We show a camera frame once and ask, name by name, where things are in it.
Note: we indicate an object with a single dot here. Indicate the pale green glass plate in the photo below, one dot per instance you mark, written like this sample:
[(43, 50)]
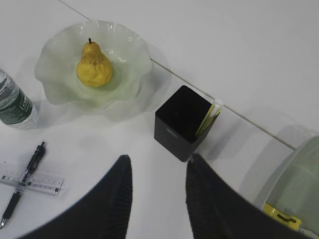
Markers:
[(126, 50)]

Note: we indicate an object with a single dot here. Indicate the clear plastic ruler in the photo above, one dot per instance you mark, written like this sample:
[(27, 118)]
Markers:
[(37, 182)]

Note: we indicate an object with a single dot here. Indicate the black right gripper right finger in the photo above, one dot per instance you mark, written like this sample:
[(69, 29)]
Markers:
[(216, 211)]

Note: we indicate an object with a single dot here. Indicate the grey-green woven plastic basket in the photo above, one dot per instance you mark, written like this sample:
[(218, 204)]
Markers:
[(294, 187)]

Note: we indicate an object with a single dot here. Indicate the clear plastic water bottle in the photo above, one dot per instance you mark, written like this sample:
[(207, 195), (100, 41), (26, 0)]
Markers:
[(16, 109)]

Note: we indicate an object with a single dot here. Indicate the black square pen holder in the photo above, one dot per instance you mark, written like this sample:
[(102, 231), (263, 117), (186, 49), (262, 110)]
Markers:
[(177, 121)]

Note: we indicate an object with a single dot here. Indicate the yellow packaging paper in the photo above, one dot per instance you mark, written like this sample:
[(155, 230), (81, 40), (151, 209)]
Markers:
[(290, 221)]

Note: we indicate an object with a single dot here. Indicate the yellow pear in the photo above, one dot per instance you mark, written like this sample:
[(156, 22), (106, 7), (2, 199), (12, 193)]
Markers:
[(94, 68)]

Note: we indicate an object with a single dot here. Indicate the yellow utility knife pen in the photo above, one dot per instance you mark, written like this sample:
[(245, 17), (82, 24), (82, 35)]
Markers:
[(211, 115)]

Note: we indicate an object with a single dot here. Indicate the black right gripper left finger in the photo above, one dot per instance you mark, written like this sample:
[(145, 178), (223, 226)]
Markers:
[(103, 213)]

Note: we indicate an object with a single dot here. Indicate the black pen under ruler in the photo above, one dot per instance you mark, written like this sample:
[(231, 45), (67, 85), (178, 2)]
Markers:
[(30, 169)]

